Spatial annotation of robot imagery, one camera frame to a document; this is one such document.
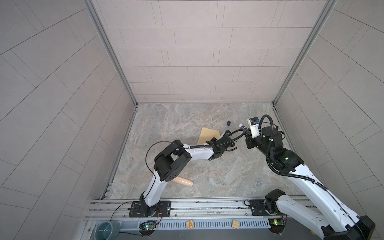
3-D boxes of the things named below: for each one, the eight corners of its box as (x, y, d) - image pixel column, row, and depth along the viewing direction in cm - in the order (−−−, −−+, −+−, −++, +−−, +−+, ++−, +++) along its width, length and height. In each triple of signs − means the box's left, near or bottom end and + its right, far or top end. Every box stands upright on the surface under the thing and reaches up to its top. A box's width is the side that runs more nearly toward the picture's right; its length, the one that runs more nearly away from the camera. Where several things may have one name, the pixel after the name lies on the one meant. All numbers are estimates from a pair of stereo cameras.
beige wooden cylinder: (173, 182, 81) (172, 180, 79) (175, 176, 83) (174, 175, 81) (192, 187, 79) (192, 186, 78) (194, 181, 81) (193, 180, 79)
